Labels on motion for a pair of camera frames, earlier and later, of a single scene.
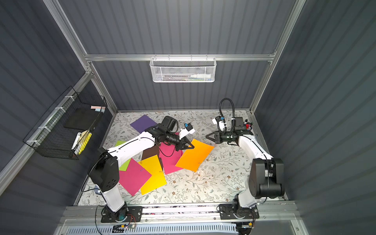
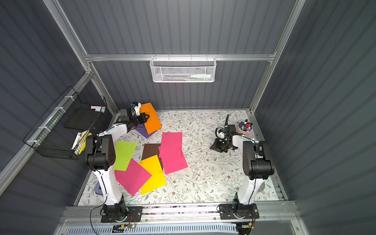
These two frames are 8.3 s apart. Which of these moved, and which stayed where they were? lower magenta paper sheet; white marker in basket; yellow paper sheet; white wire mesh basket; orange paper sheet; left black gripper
Moved: left black gripper; orange paper sheet
Stayed: white marker in basket; white wire mesh basket; yellow paper sheet; lower magenta paper sheet
